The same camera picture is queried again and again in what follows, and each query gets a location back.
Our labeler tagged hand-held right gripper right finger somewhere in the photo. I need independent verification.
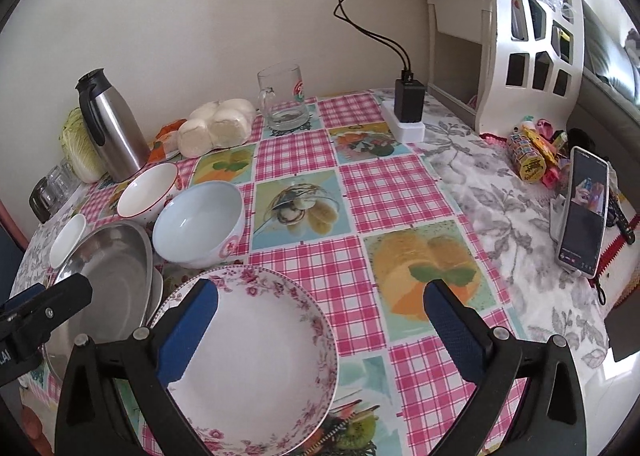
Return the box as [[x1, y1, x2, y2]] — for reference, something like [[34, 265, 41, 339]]
[[422, 278, 588, 456]]

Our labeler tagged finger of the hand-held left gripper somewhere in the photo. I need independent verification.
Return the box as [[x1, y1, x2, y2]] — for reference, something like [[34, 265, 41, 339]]
[[0, 273, 93, 337]]

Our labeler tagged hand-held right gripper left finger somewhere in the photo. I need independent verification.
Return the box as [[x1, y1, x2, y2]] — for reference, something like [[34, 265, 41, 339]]
[[55, 278, 221, 456]]

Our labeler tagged stainless steel pan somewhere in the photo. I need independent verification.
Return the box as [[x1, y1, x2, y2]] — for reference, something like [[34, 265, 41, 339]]
[[42, 222, 153, 382]]

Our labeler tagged floral rimmed white plate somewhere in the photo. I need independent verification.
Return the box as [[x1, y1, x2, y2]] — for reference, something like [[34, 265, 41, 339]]
[[150, 265, 340, 456]]

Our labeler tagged large pale blue bowl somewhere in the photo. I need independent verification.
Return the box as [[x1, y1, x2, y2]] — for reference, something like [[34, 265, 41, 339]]
[[151, 181, 247, 269]]

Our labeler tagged red rimmed white bowl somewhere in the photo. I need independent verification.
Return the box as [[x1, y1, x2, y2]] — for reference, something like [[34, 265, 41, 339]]
[[116, 162, 181, 227]]

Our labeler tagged small white dish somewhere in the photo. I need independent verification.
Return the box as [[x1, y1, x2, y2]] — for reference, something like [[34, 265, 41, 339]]
[[48, 213, 88, 269]]

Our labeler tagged dark blue panel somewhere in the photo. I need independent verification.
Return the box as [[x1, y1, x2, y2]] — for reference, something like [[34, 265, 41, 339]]
[[0, 216, 28, 307]]

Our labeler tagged glass jar with dark contents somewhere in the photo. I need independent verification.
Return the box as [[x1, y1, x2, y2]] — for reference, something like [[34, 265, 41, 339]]
[[29, 177, 61, 223]]

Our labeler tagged clear glass jar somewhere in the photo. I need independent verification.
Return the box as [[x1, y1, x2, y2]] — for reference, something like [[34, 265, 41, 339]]
[[47, 158, 83, 197]]

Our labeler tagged white phone stand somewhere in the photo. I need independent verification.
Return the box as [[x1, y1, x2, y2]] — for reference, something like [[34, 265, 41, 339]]
[[549, 193, 571, 242]]

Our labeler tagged pink plaid tablecloth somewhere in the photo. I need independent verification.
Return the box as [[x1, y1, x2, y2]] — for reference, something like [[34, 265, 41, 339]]
[[80, 91, 531, 456]]

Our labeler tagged smartphone in clear case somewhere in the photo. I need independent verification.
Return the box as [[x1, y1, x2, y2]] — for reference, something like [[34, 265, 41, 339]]
[[557, 146, 611, 279]]

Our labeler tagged napa cabbage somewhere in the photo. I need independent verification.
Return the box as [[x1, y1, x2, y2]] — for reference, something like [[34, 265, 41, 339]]
[[60, 107, 107, 183]]

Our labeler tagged dark brown box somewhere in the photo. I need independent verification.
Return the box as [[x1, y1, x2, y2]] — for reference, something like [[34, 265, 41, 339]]
[[603, 303, 640, 363]]

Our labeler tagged stainless steel thermos jug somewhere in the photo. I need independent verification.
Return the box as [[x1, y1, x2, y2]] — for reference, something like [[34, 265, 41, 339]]
[[75, 68, 150, 183]]

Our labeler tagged red crochet mat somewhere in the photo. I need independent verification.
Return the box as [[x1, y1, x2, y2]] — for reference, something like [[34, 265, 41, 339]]
[[597, 206, 640, 307]]

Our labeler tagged orange snack packet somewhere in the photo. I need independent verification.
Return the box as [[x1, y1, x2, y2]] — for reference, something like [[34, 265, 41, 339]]
[[147, 119, 188, 163]]

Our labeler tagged white power strip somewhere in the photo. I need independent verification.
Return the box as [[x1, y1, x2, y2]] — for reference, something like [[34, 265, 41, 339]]
[[381, 101, 426, 142]]

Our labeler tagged bag of white steamed buns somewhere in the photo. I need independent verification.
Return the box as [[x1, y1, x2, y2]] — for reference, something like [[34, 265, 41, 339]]
[[177, 98, 257, 158]]

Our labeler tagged black charger block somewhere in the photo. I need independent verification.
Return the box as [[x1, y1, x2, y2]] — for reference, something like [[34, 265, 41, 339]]
[[393, 68, 426, 124]]

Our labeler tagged clear glass mug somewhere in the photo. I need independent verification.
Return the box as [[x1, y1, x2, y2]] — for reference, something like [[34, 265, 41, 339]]
[[256, 62, 311, 131]]

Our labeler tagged grey sofa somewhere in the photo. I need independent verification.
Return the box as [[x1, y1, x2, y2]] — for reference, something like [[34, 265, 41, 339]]
[[570, 1, 640, 172]]

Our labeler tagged white cutout shelf unit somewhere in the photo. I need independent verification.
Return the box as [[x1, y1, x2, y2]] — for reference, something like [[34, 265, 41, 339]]
[[415, 0, 586, 137]]

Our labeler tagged black cable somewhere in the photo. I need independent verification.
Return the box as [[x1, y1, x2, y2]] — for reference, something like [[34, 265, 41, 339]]
[[334, 0, 407, 74], [334, 0, 413, 74]]

